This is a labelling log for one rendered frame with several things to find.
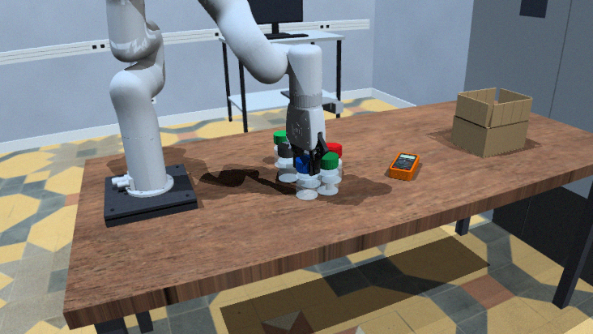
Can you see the clear bottle with blue cap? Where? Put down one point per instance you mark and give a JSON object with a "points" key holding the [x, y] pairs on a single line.
{"points": [[306, 186]]}

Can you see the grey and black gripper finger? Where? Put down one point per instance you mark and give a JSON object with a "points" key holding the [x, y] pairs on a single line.
{"points": [[296, 152], [321, 149]]}

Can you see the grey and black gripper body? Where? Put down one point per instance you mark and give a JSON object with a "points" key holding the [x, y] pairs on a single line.
{"points": [[303, 125]]}

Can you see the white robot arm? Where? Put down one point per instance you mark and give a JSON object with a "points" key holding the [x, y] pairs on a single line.
{"points": [[132, 88]]}

